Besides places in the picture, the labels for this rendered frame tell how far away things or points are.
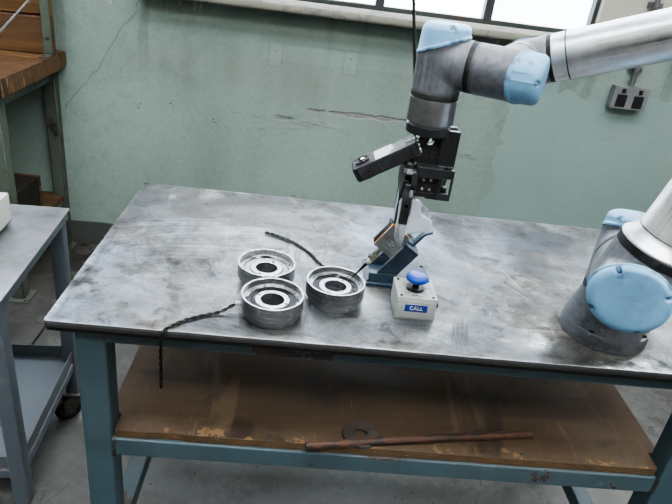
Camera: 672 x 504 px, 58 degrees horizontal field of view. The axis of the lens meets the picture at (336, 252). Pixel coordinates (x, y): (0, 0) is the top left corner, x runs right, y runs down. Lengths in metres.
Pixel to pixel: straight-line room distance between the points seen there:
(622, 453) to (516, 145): 1.69
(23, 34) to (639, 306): 2.32
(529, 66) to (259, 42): 1.77
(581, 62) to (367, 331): 0.54
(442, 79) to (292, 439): 0.68
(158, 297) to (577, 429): 0.87
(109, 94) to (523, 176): 1.81
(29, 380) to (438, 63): 1.40
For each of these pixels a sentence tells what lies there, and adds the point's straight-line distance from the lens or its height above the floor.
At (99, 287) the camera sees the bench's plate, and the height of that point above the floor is 0.80.
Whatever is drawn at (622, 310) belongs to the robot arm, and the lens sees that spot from 0.97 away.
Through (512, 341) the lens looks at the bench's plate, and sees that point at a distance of 1.09.
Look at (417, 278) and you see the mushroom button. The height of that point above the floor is 0.87.
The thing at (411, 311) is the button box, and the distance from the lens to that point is 1.06.
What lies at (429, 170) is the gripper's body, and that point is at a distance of 0.98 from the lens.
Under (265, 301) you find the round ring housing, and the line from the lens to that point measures 1.04.
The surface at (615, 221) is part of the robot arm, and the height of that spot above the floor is 1.02.
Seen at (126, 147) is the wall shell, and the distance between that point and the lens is 2.78.
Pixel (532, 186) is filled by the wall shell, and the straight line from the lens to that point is 2.87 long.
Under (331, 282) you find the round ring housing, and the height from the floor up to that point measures 0.82.
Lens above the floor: 1.37
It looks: 27 degrees down
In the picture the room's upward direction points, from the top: 8 degrees clockwise
